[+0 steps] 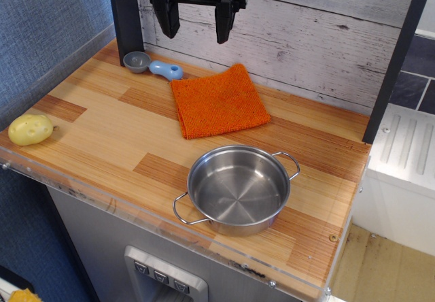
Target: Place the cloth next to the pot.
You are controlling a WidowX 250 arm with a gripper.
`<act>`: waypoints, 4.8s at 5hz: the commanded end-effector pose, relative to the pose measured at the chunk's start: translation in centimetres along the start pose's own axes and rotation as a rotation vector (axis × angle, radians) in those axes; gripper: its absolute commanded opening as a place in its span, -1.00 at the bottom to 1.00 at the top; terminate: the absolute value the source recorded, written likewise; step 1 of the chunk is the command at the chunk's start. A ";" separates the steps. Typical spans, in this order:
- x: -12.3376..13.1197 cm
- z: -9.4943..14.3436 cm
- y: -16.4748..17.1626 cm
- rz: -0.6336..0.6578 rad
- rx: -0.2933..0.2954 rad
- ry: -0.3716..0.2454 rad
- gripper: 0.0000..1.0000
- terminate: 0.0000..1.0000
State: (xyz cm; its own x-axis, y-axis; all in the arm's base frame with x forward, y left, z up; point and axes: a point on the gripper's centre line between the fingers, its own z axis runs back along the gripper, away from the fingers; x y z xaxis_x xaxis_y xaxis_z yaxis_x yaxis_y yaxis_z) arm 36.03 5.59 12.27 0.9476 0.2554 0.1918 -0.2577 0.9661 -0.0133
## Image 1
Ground orange knitted cloth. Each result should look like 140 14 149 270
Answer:
170 64 271 139

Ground stainless steel pot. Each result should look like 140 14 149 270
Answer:
175 145 300 237

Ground grey blue measuring scoop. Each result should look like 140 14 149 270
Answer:
122 51 184 81

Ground yellow toy potato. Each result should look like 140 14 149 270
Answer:
8 114 54 146

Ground clear acrylic table edge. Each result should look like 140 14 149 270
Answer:
0 147 371 302

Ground silver toy fridge cabinet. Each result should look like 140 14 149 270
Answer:
48 188 295 301

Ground grey dispenser button panel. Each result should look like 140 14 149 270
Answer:
124 246 209 301

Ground white toy sink unit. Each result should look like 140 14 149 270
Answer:
353 104 434 254

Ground yellow object bottom corner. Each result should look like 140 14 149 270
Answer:
8 290 42 302

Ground black left frame post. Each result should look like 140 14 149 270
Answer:
110 0 144 66

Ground black frame post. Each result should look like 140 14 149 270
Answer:
362 0 427 144
110 0 144 66

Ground black right frame post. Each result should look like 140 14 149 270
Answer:
362 0 427 144

